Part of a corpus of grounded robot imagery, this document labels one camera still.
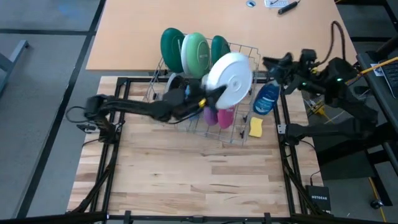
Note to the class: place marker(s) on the blue dish soap bottle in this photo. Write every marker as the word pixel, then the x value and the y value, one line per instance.
pixel 265 99

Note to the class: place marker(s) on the plate with white underside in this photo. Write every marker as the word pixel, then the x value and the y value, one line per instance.
pixel 233 79

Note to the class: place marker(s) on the black aluminium table frame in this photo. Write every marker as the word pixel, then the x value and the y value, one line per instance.
pixel 109 193

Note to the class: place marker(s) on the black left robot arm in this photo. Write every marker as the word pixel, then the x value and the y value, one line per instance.
pixel 136 107

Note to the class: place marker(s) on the black laptop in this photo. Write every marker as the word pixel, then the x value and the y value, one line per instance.
pixel 392 76

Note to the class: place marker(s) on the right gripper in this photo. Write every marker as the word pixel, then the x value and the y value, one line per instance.
pixel 301 71

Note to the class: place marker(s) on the purple plate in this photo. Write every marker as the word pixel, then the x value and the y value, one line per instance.
pixel 211 116

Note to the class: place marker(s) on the black caster wheel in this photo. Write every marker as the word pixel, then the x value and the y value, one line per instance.
pixel 377 204

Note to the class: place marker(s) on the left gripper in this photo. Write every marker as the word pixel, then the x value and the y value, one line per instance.
pixel 183 104

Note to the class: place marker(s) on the dark brown plate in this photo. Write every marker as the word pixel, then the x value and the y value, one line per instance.
pixel 170 81

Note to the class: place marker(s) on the magenta plate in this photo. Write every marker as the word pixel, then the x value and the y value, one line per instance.
pixel 226 119

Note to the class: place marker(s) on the yellow sponge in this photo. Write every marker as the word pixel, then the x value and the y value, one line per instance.
pixel 256 127

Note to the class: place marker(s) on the black equipment stand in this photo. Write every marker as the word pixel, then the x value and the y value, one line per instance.
pixel 382 102

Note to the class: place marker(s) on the black handheld device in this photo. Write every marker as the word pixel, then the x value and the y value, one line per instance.
pixel 287 7

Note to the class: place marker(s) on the dark green plate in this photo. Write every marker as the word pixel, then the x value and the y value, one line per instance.
pixel 171 49
pixel 220 48

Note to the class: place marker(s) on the light green plate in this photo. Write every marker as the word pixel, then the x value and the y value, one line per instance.
pixel 196 56

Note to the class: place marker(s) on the black network switch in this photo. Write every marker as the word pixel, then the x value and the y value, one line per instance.
pixel 318 199

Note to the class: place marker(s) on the white power strip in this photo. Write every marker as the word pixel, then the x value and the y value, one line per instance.
pixel 276 3

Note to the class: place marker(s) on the light wooden desk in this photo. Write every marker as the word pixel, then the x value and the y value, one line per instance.
pixel 140 37

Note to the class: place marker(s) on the grey metal furniture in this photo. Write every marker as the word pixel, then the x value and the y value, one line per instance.
pixel 17 49

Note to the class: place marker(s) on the white sticker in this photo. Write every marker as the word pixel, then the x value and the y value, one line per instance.
pixel 377 71

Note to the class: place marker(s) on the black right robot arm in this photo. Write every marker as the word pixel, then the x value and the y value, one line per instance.
pixel 348 93

